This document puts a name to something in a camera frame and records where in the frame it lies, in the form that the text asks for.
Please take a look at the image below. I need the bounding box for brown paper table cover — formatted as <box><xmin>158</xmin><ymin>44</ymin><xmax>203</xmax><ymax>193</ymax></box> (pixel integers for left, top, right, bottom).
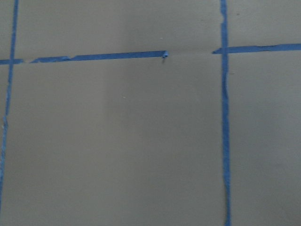
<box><xmin>0</xmin><ymin>0</ymin><xmax>301</xmax><ymax>226</ymax></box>

